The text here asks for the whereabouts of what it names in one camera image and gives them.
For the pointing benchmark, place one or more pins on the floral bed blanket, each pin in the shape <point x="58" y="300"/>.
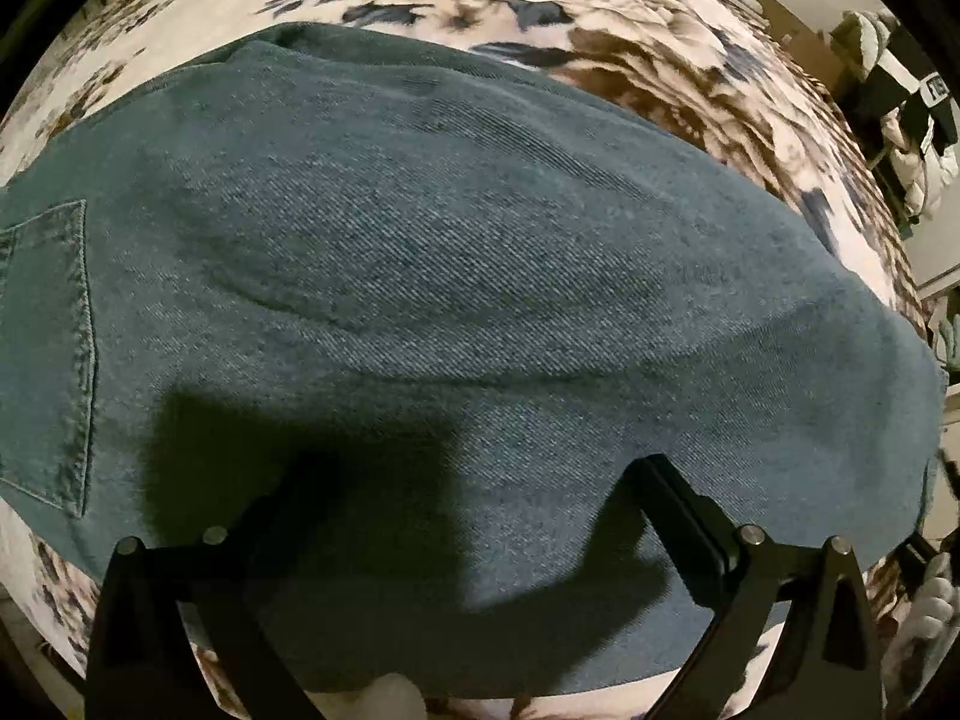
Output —
<point x="692" y="68"/>

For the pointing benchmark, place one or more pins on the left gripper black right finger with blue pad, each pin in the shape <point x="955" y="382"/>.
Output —
<point x="826" y="662"/>

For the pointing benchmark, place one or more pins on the blue denim jeans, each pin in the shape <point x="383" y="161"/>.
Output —
<point x="405" y="315"/>

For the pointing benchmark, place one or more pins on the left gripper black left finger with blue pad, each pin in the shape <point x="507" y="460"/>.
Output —
<point x="154" y="604"/>

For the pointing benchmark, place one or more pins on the brown cardboard box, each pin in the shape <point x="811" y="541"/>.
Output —
<point x="805" y="45"/>

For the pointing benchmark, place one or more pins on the black white jacket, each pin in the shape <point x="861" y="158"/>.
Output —
<point x="904" y="88"/>

